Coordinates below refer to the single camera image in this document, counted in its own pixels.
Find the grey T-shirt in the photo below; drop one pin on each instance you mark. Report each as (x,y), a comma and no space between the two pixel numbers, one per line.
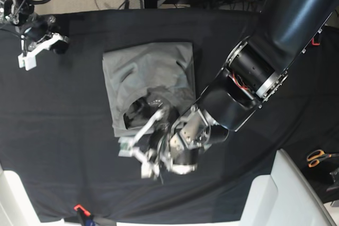
(162,69)

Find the white box left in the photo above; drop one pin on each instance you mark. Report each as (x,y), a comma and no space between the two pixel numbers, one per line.
(16,207)

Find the black object right edge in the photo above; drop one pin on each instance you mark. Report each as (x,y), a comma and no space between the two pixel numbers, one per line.
(334,176)

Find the orange handled scissors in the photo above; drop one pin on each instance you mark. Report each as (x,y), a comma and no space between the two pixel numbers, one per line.
(317,156)

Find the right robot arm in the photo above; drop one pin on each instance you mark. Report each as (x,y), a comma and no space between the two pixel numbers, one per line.
(18,17)

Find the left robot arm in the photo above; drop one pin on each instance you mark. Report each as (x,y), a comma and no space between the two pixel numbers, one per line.
(253,71)

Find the red blue clamp bottom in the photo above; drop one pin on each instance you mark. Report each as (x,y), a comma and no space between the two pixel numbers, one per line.
(84,216)

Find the white box right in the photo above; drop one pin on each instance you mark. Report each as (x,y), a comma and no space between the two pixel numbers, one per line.
(284,197)

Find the red black clamp right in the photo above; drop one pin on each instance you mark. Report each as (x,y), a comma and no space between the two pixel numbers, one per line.
(316,40)

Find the white box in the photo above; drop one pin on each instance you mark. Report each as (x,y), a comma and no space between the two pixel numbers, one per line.
(16,207)
(284,197)

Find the black table cloth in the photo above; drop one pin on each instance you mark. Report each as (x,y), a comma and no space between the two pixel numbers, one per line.
(57,135)

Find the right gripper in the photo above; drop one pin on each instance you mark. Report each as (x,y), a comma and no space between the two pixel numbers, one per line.
(34,27)

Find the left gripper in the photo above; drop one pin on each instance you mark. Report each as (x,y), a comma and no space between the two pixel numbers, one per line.
(176,144)

